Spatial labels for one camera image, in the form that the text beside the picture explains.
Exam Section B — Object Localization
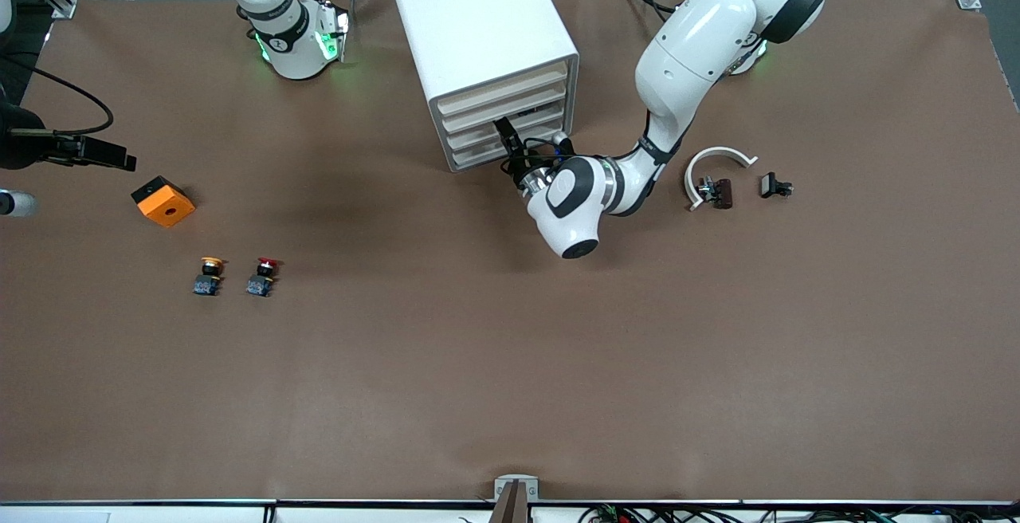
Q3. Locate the white drawer cabinet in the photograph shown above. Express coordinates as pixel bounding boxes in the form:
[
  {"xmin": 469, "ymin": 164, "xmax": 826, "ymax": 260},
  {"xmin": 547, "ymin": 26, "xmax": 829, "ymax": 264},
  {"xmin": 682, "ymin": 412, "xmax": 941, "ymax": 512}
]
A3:
[{"xmin": 386, "ymin": 0, "xmax": 580, "ymax": 173}]

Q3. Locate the brown paper table cover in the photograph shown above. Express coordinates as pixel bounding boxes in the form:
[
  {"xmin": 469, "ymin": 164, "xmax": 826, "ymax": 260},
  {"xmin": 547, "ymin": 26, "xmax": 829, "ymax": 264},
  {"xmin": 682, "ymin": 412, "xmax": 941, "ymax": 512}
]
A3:
[{"xmin": 0, "ymin": 0, "xmax": 1020, "ymax": 504}]

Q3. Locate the black left arm base cable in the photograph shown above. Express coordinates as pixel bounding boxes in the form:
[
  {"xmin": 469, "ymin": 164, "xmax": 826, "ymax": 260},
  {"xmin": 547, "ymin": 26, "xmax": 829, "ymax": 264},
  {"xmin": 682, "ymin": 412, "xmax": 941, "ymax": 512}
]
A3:
[{"xmin": 616, "ymin": 0, "xmax": 678, "ymax": 23}]

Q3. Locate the grey metal bracket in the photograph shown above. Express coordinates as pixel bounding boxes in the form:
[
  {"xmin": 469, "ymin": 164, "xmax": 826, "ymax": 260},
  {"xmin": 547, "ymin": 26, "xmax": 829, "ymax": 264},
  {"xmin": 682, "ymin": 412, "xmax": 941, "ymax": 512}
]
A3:
[{"xmin": 493, "ymin": 474, "xmax": 540, "ymax": 523}]

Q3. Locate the orange box with hole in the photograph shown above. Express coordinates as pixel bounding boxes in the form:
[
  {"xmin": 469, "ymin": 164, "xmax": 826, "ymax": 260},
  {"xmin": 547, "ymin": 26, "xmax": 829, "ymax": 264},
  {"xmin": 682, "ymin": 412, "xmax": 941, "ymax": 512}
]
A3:
[{"xmin": 131, "ymin": 175, "xmax": 197, "ymax": 229}]

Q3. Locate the dark brown small component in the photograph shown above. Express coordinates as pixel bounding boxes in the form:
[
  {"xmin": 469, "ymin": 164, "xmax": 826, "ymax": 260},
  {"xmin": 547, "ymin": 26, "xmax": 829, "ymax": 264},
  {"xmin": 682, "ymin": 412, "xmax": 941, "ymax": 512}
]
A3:
[{"xmin": 696, "ymin": 176, "xmax": 734, "ymax": 210}]

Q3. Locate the yellow push button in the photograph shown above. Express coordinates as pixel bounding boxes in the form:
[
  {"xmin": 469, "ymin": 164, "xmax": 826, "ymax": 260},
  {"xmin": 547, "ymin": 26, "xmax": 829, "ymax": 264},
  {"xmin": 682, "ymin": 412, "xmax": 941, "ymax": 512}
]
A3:
[{"xmin": 192, "ymin": 257, "xmax": 227, "ymax": 297}]

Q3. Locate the white curved plastic ring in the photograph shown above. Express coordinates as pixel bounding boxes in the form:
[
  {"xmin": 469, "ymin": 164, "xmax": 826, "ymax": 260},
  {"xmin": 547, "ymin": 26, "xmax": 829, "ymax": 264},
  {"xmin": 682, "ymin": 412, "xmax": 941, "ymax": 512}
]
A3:
[{"xmin": 684, "ymin": 146, "xmax": 759, "ymax": 213}]

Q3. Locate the tangled cable bundle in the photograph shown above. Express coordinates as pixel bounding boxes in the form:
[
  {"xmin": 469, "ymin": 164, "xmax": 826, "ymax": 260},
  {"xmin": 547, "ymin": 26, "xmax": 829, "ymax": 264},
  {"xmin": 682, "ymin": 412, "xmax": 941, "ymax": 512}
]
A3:
[{"xmin": 458, "ymin": 503, "xmax": 1020, "ymax": 523}]

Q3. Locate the red push button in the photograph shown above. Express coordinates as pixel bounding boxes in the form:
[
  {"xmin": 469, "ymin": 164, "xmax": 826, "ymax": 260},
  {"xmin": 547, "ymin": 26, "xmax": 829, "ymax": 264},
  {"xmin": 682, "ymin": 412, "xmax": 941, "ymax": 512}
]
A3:
[{"xmin": 245, "ymin": 258, "xmax": 282, "ymax": 298}]

